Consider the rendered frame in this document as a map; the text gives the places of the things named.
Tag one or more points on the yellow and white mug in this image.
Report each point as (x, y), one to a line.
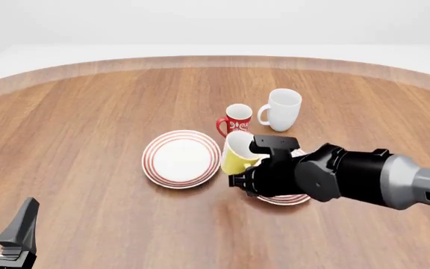
(235, 161)

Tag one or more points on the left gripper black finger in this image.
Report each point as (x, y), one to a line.
(21, 227)

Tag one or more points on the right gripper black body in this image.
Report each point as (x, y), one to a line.
(245, 180)

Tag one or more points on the white plate with red rings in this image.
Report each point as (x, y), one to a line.
(181, 159)
(286, 199)

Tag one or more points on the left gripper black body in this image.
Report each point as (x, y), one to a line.
(9, 259)

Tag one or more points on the red patterned mug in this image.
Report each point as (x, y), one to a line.
(237, 120)

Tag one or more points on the grey and black right arm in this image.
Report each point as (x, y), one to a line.
(353, 176)

